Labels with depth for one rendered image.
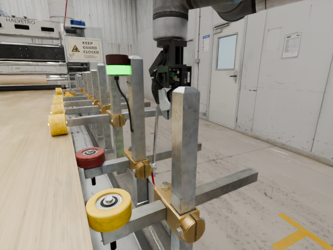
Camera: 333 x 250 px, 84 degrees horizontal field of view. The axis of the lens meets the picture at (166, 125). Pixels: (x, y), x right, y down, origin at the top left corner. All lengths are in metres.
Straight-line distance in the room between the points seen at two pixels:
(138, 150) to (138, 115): 0.11
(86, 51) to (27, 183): 2.67
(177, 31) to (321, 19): 2.83
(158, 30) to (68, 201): 0.42
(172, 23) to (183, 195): 0.38
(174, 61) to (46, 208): 0.40
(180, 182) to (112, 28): 9.41
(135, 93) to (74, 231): 0.35
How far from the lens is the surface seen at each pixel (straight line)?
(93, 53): 3.08
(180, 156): 0.34
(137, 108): 0.54
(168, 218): 0.44
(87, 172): 0.61
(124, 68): 0.51
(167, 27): 0.49
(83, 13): 9.58
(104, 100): 1.03
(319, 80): 3.11
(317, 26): 3.23
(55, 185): 0.48
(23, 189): 0.50
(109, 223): 0.36
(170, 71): 0.49
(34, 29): 3.39
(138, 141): 0.57
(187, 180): 0.36
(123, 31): 9.72
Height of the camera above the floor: 1.13
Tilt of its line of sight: 16 degrees down
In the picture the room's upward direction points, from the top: straight up
